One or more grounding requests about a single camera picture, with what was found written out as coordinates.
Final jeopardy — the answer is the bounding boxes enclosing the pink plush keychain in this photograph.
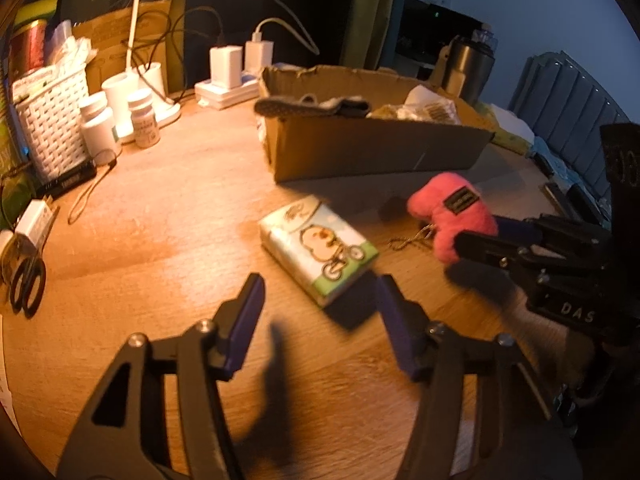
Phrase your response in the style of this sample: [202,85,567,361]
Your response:
[407,172,498,264]

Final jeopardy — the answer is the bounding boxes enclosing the clear packet of swabs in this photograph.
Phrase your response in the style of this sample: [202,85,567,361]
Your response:
[367,100,461,126]

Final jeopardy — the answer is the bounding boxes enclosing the white cloth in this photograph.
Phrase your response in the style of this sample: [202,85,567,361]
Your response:
[405,84,440,106]

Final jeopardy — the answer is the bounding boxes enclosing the cartoon tissue packet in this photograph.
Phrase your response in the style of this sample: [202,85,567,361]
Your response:
[258,195,378,308]

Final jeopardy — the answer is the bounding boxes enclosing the grey sock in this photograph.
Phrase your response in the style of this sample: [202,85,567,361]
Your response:
[254,94,371,119]

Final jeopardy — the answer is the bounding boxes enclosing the yellow tissue pack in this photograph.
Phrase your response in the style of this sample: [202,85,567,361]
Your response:
[475,102,535,156]

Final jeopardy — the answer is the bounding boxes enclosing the steel travel mug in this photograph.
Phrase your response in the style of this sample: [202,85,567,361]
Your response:
[431,36,495,106]

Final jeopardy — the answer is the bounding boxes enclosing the black scissors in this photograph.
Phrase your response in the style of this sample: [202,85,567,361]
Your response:
[9,257,47,318]

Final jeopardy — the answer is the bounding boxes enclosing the black television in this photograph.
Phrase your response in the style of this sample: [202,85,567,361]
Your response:
[395,0,484,65]

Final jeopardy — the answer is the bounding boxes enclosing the cardboard box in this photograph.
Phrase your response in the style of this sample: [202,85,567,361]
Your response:
[258,65,494,183]

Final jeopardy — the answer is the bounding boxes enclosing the black pen box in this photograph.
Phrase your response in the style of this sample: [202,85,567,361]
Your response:
[36,160,96,200]

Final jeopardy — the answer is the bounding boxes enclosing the brown labelled pill bottle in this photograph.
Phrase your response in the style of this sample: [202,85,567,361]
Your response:
[127,88,160,148]

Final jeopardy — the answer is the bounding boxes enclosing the white pill bottle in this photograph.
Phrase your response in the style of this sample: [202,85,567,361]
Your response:
[79,91,120,166]

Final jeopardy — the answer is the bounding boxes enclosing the white usb charger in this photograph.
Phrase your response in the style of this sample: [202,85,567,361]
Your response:
[244,30,273,76]

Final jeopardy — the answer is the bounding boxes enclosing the white power strip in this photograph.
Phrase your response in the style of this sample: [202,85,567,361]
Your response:
[194,75,259,110]

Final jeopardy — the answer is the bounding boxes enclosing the white woven basket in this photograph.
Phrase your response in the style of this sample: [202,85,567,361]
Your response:
[16,64,90,183]

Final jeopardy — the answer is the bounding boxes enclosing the white desk lamp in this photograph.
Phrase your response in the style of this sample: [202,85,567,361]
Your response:
[101,0,181,144]

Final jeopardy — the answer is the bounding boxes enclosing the red tin can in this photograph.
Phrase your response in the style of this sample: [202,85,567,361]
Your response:
[9,18,47,81]

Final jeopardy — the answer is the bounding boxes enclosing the white charging cable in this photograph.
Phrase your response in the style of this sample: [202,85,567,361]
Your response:
[144,0,321,57]

